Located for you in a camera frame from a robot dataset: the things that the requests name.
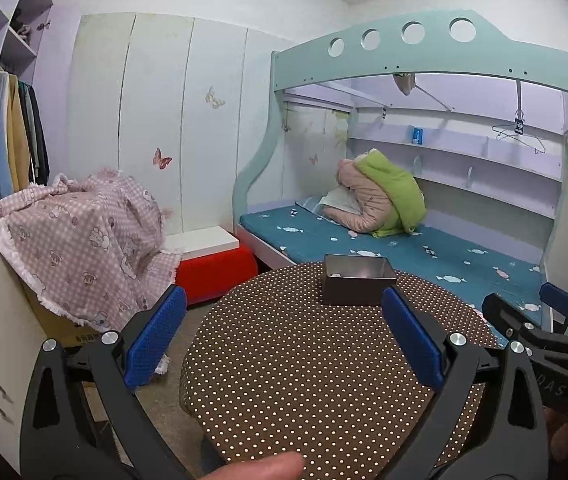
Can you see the white box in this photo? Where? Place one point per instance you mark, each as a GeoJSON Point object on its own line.
{"type": "Point", "coordinates": [199, 242]}

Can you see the brown polka dot tablecloth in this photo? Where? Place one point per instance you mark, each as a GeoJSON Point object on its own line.
{"type": "Point", "coordinates": [314, 385]}

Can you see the pale pink butterfly sticker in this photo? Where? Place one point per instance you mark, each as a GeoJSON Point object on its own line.
{"type": "Point", "coordinates": [167, 212]}

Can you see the lilac white bed shelf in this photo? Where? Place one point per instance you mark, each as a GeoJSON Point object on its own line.
{"type": "Point", "coordinates": [463, 160]}

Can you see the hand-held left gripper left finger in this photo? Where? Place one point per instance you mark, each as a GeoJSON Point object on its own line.
{"type": "Point", "coordinates": [156, 335]}

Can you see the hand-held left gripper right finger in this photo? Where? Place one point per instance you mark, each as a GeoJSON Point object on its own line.
{"type": "Point", "coordinates": [413, 340]}

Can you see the red stool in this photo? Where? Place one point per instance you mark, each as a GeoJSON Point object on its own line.
{"type": "Point", "coordinates": [219, 275]}

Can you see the small blue shelf item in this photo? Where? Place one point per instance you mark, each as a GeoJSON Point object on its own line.
{"type": "Point", "coordinates": [416, 135]}

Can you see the pale blue pillow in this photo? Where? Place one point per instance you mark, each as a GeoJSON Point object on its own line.
{"type": "Point", "coordinates": [336, 200]}

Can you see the pink butterfly wall sticker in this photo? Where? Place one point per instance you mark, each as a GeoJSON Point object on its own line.
{"type": "Point", "coordinates": [161, 159]}

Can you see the beige hanging ornament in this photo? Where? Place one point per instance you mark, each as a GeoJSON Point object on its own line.
{"type": "Point", "coordinates": [404, 84]}

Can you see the teal candy print mattress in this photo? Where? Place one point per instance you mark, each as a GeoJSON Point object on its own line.
{"type": "Point", "coordinates": [413, 255]}

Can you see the yellow butterfly wall sticker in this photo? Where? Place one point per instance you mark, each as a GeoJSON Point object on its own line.
{"type": "Point", "coordinates": [214, 97]}

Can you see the pink checked bear cloth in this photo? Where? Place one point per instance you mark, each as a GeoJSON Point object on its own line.
{"type": "Point", "coordinates": [84, 240]}

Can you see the light blue hanging garment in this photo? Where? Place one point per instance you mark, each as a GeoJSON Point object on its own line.
{"type": "Point", "coordinates": [0, 150]}

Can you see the dark hanging garment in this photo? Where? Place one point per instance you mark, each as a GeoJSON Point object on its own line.
{"type": "Point", "coordinates": [38, 140]}

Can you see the small orange butterfly sticker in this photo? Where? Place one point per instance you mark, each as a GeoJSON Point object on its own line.
{"type": "Point", "coordinates": [314, 159]}

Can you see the cardboard box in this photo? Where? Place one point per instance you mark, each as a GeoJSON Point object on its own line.
{"type": "Point", "coordinates": [59, 325]}

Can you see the silver metal tin box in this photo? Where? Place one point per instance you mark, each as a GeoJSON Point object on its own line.
{"type": "Point", "coordinates": [358, 292]}

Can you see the pink quilted blanket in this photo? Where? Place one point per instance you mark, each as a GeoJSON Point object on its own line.
{"type": "Point", "coordinates": [363, 200]}

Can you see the yellow hanging garment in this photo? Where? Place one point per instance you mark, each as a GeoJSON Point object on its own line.
{"type": "Point", "coordinates": [18, 140]}

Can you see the person's left hand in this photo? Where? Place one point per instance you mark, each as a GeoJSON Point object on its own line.
{"type": "Point", "coordinates": [259, 467]}

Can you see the teal bunk bed frame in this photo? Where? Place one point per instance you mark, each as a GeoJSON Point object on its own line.
{"type": "Point", "coordinates": [259, 175]}

